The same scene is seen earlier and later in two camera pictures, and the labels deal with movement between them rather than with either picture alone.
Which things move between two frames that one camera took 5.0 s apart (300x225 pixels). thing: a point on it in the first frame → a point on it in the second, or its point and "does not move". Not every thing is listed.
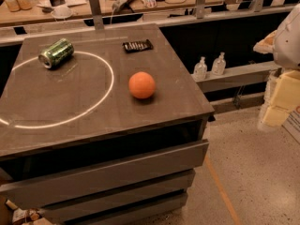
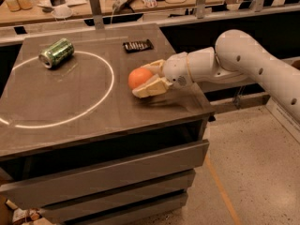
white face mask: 61,12 does not move
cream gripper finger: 281,98 → 155,85
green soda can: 57,54 does not move
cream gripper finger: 266,45 → 157,67
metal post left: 97,19 does not move
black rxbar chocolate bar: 137,46 does not move
